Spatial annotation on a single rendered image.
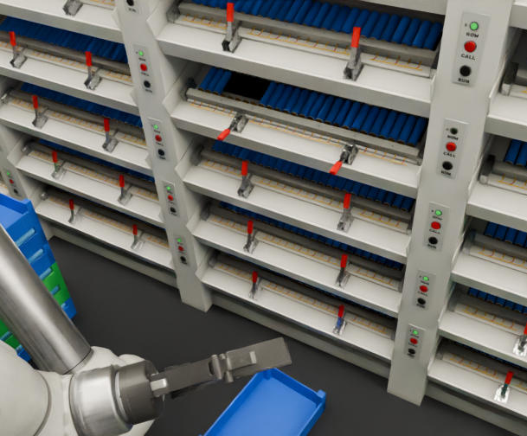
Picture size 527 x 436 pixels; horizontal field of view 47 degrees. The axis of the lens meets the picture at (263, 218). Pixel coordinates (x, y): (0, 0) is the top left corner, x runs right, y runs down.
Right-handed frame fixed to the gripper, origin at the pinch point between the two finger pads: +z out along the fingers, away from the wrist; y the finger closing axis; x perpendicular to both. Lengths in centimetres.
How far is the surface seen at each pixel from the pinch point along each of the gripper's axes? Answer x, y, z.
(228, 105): -58, 46, 2
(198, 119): -58, 50, -6
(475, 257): -10, 50, 44
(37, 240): -51, 82, -60
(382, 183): -29, 40, 28
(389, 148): -34, 37, 31
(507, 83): -33, 15, 48
